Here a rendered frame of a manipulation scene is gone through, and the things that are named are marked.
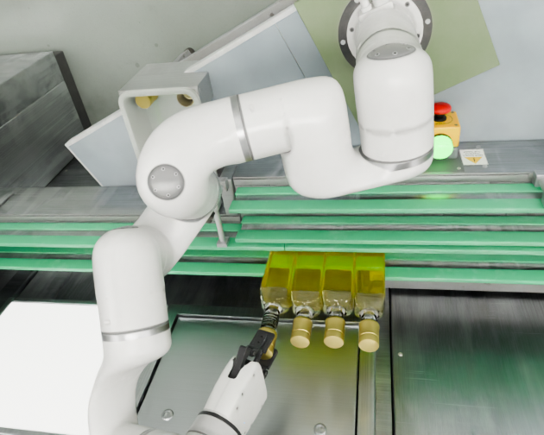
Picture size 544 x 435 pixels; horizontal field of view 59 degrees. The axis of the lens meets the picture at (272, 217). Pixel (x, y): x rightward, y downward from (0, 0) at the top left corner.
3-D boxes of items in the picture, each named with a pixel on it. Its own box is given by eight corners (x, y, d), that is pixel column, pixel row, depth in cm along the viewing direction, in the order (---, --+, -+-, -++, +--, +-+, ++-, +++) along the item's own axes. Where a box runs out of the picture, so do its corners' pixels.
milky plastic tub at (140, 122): (159, 167, 115) (145, 186, 109) (131, 76, 102) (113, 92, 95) (228, 165, 112) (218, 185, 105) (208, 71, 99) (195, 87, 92)
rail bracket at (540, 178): (526, 180, 88) (546, 225, 77) (534, 145, 83) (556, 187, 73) (550, 179, 87) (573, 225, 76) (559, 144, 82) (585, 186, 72)
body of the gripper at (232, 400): (243, 462, 71) (275, 399, 79) (230, 425, 65) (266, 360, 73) (201, 444, 74) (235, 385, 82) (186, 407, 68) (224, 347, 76)
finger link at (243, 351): (232, 402, 72) (249, 387, 77) (237, 353, 71) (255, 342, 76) (225, 400, 72) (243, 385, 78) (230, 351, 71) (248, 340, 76)
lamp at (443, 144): (426, 154, 94) (427, 162, 91) (428, 134, 91) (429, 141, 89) (451, 154, 93) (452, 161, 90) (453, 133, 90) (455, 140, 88)
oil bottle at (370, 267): (357, 248, 104) (353, 324, 87) (357, 228, 101) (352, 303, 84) (383, 249, 103) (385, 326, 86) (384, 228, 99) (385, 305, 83)
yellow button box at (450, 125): (417, 141, 100) (420, 160, 95) (419, 109, 96) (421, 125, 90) (452, 141, 99) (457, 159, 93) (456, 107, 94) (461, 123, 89)
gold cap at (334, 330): (325, 328, 85) (323, 348, 82) (325, 315, 83) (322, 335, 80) (345, 329, 85) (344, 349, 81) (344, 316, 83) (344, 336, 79)
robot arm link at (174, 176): (243, 108, 68) (145, 132, 68) (231, 78, 54) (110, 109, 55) (265, 202, 67) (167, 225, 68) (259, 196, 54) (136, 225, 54)
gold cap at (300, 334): (294, 328, 87) (290, 348, 84) (292, 315, 85) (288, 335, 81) (313, 329, 86) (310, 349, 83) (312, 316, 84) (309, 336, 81)
